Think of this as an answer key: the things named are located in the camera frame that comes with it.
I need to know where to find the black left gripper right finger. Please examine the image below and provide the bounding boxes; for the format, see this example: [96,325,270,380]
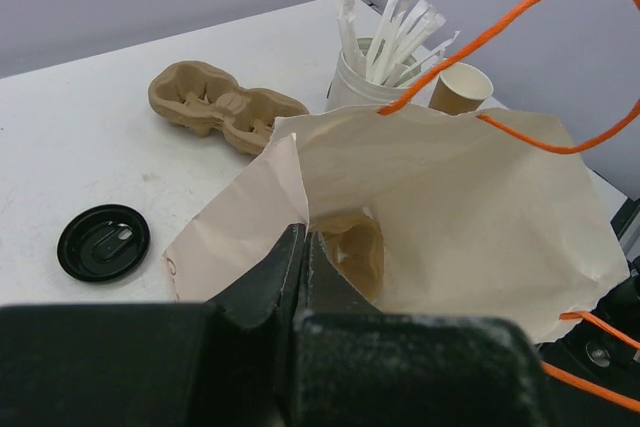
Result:
[305,232,380,314]

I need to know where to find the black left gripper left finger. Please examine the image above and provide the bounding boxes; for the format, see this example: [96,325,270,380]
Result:
[207,224,306,332]

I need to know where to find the beige paper takeout bag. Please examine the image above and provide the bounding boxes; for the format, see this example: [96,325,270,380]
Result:
[160,0,640,413]

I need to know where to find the brown pulp cup carrier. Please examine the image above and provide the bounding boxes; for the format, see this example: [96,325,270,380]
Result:
[312,210,385,302]
[148,61,309,156]

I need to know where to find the brown paper coffee cup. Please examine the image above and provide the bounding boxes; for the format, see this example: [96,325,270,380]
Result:
[428,62,494,116]

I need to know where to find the black plastic cup lid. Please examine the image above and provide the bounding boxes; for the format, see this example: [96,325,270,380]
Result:
[57,204,151,283]

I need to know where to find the white cylindrical straw holder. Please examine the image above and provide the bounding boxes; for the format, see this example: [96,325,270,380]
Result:
[324,51,407,112]

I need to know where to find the white wrapped straw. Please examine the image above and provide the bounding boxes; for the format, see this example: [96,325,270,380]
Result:
[366,0,399,82]
[393,30,461,88]
[337,0,367,79]
[376,0,446,85]

